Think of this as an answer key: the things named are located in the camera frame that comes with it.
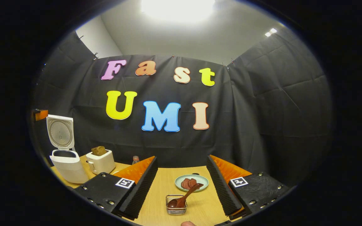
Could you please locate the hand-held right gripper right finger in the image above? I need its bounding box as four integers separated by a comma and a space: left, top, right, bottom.
207, 154, 291, 221

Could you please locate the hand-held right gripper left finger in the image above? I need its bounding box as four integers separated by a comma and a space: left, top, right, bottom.
74, 156, 158, 221

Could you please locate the brown wooden spoon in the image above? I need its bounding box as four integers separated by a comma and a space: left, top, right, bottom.
167, 183, 204, 209

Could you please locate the white rice cooker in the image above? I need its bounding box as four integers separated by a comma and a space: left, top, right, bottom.
46, 115, 89, 184

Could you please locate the pale green plate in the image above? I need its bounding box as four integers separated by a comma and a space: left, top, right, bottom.
175, 174, 209, 192

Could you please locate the white toaster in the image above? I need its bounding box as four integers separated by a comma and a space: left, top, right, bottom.
86, 149, 116, 175

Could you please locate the black backdrop cloth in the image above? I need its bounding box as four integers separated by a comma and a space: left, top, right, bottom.
32, 30, 332, 189

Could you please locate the large ceiling light panel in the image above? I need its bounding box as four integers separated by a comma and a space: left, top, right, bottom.
141, 0, 215, 22

